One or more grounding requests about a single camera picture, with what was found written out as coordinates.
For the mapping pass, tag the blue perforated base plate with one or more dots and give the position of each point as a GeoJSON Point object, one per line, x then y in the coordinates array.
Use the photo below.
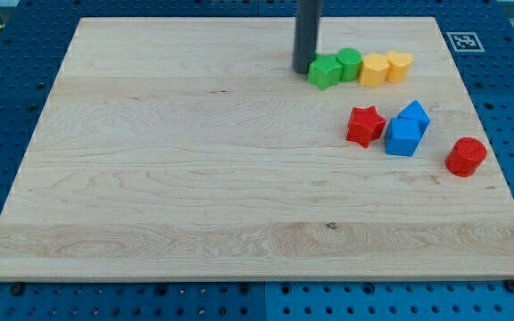
{"type": "Point", "coordinates": [32, 45]}

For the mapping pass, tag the red cylinder block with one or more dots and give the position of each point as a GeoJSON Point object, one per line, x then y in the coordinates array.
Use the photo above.
{"type": "Point", "coordinates": [465, 157]}

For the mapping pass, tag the yellow heart block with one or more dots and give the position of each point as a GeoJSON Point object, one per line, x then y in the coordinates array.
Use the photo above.
{"type": "Point", "coordinates": [399, 66]}

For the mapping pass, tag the white fiducial marker tag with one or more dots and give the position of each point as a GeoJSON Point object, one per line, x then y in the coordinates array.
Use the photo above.
{"type": "Point", "coordinates": [465, 42]}

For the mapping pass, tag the yellow hexagon block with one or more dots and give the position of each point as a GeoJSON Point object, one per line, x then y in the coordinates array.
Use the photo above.
{"type": "Point", "coordinates": [374, 68]}

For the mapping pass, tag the green cylinder block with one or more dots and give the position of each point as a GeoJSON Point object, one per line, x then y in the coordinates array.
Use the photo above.
{"type": "Point", "coordinates": [350, 59]}

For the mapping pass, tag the red star block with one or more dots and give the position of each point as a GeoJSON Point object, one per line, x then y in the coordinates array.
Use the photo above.
{"type": "Point", "coordinates": [365, 125]}

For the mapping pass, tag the green star block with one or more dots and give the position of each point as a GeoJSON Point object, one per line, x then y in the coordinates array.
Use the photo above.
{"type": "Point", "coordinates": [325, 71]}

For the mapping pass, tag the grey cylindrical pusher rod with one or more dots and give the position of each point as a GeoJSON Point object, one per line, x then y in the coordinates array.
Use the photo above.
{"type": "Point", "coordinates": [307, 18]}

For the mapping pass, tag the blue cube block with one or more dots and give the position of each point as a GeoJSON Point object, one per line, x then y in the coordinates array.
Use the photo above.
{"type": "Point", "coordinates": [402, 137]}

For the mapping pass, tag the light wooden board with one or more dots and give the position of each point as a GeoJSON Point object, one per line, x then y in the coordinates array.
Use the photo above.
{"type": "Point", "coordinates": [187, 149]}

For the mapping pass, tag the blue triangle block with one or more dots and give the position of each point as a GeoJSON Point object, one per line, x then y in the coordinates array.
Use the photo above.
{"type": "Point", "coordinates": [415, 111]}

